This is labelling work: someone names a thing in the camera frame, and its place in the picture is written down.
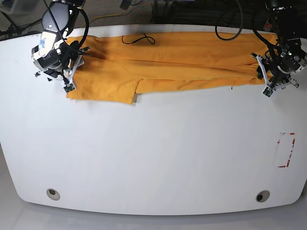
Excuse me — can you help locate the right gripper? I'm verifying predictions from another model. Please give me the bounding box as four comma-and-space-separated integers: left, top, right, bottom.
31, 30, 84, 83

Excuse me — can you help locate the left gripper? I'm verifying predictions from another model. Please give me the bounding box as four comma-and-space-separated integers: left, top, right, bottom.
257, 38, 307, 90

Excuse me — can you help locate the yellow T-shirt with script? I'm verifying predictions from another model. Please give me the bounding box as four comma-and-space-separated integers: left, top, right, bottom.
67, 32, 267, 104

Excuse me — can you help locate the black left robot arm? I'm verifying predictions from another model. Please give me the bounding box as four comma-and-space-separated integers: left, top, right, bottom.
251, 0, 307, 97

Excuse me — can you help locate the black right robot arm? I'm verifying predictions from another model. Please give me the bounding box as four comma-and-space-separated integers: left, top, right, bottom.
31, 0, 89, 92

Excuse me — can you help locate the black power strip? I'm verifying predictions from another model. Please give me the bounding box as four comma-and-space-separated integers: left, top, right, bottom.
263, 22, 276, 32

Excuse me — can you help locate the black tripod stand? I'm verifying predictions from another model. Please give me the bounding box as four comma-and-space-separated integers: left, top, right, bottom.
0, 12, 42, 40

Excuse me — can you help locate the red tape rectangle marker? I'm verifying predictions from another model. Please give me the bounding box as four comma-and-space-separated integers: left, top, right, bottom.
275, 132, 295, 168

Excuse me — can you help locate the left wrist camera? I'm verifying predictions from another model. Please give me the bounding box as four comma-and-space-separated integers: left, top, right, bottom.
262, 86, 276, 98

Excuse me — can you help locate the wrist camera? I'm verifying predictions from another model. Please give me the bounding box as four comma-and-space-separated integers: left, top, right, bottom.
262, 86, 276, 98
63, 83, 76, 94

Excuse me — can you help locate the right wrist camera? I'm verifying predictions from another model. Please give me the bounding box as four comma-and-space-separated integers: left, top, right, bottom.
63, 83, 76, 94

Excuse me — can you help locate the yellow cable on floor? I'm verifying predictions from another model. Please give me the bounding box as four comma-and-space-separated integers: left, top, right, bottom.
92, 8, 135, 22

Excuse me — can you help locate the right table cable grommet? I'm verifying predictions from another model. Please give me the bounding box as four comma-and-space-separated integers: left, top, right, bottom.
256, 190, 270, 203

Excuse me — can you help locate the table cable grommet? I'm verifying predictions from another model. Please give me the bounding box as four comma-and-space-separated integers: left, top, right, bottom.
47, 188, 60, 201
256, 190, 270, 203

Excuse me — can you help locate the left table cable grommet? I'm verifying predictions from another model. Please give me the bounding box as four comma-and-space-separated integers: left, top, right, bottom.
47, 188, 60, 201

